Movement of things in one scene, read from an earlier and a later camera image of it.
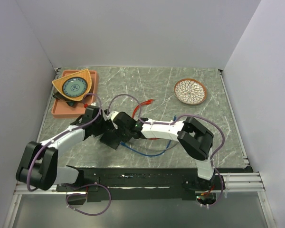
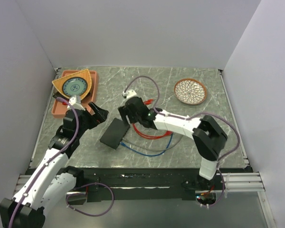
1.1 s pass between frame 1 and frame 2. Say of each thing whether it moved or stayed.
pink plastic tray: stayed
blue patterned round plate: stayed
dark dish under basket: stayed
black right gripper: moved
